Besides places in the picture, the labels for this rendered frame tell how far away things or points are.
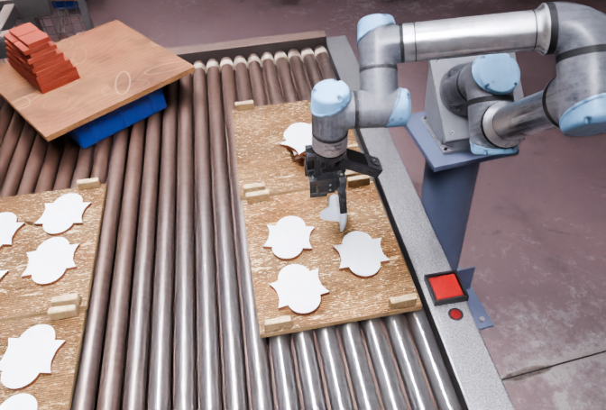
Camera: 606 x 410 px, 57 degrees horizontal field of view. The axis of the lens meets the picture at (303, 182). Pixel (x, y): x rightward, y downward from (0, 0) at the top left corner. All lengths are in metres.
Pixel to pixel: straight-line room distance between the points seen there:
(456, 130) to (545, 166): 1.50
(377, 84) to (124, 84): 0.95
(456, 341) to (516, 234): 1.56
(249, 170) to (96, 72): 0.64
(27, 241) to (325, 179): 0.77
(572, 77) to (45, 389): 1.16
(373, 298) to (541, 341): 1.26
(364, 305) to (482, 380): 0.27
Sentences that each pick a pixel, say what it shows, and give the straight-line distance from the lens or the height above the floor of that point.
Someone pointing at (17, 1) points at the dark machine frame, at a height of 1.01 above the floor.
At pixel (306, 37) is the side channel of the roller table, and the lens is 2.13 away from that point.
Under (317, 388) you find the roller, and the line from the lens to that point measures 1.15.
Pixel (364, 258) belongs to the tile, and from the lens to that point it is 1.30.
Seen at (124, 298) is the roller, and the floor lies 0.91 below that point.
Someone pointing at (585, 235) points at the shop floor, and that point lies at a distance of 2.84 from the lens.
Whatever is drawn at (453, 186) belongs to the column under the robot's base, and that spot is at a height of 0.72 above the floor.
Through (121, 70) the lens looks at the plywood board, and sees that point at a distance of 1.90.
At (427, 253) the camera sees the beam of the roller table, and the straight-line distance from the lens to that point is 1.36.
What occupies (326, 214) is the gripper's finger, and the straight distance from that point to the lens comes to 1.25.
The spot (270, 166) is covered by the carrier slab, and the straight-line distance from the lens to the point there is 1.56.
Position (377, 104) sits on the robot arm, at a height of 1.32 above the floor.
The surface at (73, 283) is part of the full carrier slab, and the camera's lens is 1.40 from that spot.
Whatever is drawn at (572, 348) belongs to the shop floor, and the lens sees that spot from 2.43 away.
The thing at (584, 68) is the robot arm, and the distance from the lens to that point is 1.13.
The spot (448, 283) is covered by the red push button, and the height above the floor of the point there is 0.93.
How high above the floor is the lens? 1.94
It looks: 42 degrees down
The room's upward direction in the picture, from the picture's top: 4 degrees counter-clockwise
